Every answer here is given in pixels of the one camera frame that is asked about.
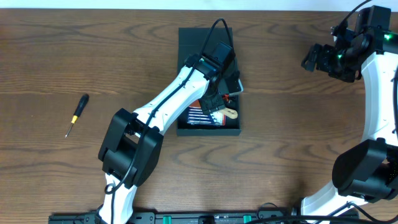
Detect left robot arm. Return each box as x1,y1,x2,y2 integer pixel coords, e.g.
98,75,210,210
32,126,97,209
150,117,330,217
95,52,243,223

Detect orange scraper wooden handle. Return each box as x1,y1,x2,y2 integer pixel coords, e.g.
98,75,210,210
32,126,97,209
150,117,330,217
190,100,238,119

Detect black yellow screwdriver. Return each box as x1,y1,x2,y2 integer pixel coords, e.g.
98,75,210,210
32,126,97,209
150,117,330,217
65,94,90,138

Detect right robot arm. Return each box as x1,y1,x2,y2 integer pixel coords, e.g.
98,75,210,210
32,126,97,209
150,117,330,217
294,2,397,223

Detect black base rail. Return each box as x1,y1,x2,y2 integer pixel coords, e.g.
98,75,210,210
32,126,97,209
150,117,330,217
48,211,360,224

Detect red handled pliers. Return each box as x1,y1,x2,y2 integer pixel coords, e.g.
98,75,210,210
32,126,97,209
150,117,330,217
222,95,238,104

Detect screwdriver set blister pack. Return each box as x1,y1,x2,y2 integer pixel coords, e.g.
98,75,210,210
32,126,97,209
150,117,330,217
187,107,226,126

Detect black gift box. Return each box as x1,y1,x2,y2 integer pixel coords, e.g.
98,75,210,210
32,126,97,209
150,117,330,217
177,27,241,136

